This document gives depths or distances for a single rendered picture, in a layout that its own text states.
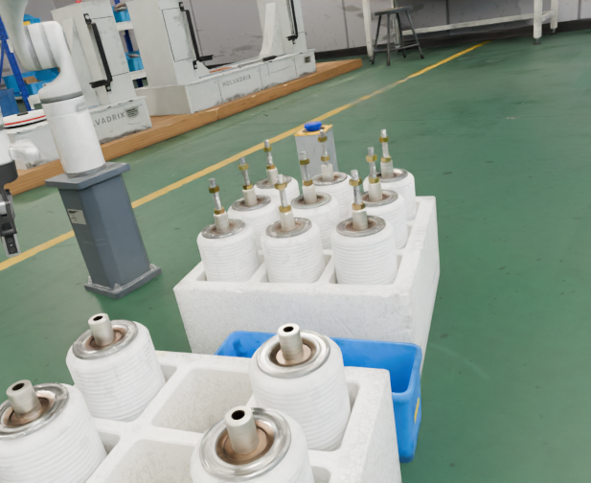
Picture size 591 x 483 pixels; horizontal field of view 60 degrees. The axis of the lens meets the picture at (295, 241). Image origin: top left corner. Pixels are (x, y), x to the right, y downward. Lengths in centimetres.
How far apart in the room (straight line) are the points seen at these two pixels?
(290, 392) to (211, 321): 41
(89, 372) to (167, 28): 306
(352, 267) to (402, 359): 15
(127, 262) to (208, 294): 52
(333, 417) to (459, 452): 27
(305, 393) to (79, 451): 23
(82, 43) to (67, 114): 202
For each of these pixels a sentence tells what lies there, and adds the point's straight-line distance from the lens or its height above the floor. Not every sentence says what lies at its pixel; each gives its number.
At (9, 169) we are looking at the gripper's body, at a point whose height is 41.
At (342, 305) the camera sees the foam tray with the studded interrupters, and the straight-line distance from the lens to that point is 77.
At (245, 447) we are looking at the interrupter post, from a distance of 44.
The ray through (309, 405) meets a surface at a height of 22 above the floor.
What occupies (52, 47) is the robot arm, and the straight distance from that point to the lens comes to 127.
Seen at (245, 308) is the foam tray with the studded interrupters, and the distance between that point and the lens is 84.
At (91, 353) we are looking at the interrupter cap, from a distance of 64.
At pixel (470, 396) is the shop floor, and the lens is 85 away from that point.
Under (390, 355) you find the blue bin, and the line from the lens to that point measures 76.
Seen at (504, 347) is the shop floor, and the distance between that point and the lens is 95.
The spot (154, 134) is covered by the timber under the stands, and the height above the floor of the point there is 5.
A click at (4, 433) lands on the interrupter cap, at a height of 25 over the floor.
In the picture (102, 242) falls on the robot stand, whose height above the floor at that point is 14.
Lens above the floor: 56
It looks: 23 degrees down
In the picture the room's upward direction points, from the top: 10 degrees counter-clockwise
